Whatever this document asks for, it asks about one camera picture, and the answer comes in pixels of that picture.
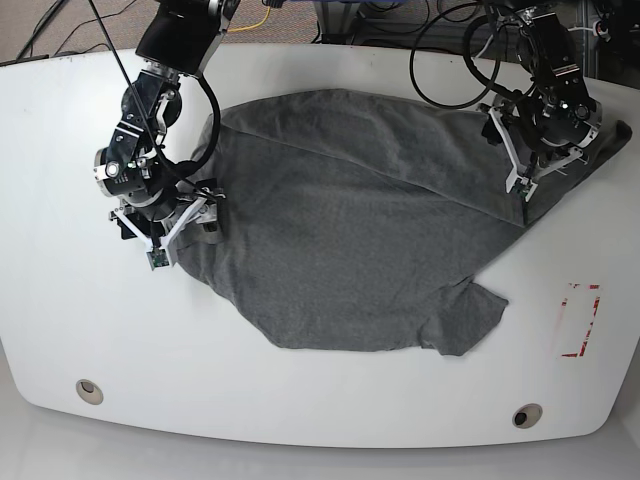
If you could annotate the right table cable grommet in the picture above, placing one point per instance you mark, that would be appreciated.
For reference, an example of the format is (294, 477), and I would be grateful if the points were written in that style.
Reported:
(527, 416)

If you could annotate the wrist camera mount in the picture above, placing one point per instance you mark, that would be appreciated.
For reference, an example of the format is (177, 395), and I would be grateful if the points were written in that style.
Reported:
(527, 170)
(171, 220)

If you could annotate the left table cable grommet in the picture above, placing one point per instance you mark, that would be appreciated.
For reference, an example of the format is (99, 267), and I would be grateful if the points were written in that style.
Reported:
(89, 392)

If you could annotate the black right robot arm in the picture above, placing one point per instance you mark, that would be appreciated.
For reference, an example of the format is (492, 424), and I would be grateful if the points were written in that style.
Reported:
(179, 42)

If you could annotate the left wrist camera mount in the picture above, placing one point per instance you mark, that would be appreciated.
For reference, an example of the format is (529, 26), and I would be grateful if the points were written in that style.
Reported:
(527, 170)

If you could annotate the red tape rectangle marking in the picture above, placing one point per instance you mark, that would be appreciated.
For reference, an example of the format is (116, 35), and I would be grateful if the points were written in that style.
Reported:
(579, 310)

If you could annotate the table cable grommet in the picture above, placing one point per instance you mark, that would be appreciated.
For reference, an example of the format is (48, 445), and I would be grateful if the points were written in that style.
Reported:
(89, 392)
(527, 416)

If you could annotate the grey t-shirt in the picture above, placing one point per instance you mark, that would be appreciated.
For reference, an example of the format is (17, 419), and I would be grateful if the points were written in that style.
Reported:
(357, 222)

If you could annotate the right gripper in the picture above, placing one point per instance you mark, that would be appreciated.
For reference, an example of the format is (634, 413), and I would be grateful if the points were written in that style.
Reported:
(149, 213)

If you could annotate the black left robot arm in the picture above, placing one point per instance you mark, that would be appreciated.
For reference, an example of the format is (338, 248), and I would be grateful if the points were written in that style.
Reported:
(547, 52)

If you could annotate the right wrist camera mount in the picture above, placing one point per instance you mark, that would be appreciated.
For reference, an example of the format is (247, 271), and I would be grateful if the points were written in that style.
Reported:
(171, 220)

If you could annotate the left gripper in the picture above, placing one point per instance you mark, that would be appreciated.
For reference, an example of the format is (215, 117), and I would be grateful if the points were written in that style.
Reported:
(549, 137)

